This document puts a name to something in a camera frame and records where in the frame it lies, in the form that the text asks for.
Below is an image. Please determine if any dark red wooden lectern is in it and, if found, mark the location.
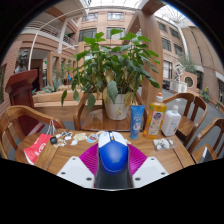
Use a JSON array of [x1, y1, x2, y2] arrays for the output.
[[4, 68, 44, 134]]

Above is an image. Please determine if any spiky green agave plant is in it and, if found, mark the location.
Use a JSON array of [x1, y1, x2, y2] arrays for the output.
[[40, 75, 63, 95]]

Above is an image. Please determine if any blue squeeze tube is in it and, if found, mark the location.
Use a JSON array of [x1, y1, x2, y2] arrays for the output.
[[129, 104, 146, 140]]

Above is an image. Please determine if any round blue-rimmed sticker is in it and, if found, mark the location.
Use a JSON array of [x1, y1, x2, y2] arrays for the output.
[[85, 133, 99, 144]]

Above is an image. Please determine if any yellow liquid soap bottle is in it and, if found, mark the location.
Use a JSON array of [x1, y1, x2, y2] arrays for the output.
[[143, 92, 168, 140]]

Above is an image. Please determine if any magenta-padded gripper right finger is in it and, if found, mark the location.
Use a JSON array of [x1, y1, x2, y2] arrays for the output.
[[127, 143, 170, 189]]

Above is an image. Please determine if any clear packet with white items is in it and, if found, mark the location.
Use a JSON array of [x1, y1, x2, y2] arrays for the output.
[[152, 137, 174, 151]]

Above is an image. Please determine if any blue and white computer mouse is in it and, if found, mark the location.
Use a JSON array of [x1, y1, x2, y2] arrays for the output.
[[94, 130, 134, 190]]

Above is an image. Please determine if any pale yellow sticker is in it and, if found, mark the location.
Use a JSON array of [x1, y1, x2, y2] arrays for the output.
[[73, 133, 88, 142]]

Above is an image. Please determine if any white pump bottle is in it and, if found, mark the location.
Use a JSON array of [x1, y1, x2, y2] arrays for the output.
[[160, 104, 182, 138]]

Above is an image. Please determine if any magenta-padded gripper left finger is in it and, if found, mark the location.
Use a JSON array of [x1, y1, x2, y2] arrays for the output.
[[56, 143, 100, 189]]

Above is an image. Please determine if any red paper shopping bag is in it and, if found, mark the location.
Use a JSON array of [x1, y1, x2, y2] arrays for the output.
[[23, 119, 58, 166]]

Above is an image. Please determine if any dark bust statue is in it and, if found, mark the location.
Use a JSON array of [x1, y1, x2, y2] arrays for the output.
[[13, 49, 30, 74]]

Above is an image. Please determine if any black notebook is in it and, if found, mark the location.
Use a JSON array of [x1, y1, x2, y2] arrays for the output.
[[199, 146, 217, 164]]

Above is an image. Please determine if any green plant in white pot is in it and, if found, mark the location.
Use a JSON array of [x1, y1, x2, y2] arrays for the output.
[[60, 28, 161, 121]]

